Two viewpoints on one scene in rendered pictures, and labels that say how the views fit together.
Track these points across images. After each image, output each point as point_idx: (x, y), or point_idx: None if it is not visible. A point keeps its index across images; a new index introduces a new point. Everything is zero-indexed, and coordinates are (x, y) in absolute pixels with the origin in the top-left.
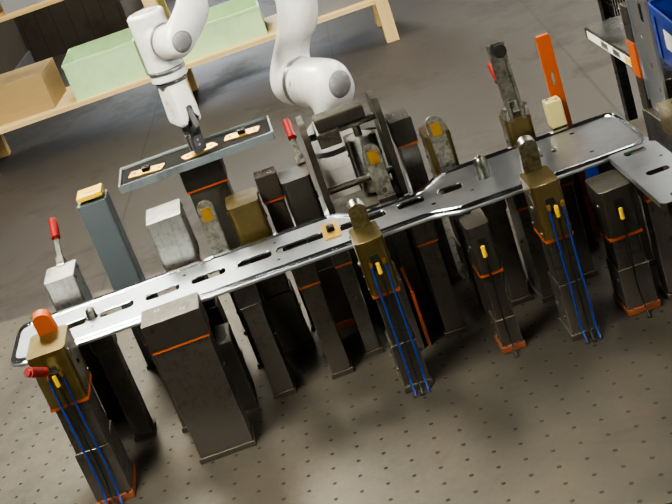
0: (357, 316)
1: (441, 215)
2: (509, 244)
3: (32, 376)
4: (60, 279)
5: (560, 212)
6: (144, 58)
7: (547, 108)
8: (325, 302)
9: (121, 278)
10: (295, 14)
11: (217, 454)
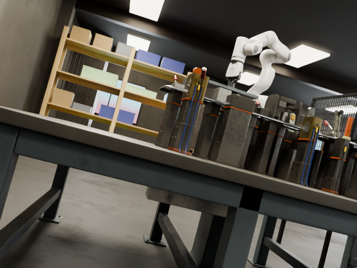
0: (273, 158)
1: (326, 135)
2: (328, 166)
3: (205, 70)
4: (181, 84)
5: None
6: (236, 50)
7: (346, 137)
8: (272, 142)
9: None
10: (266, 80)
11: (223, 161)
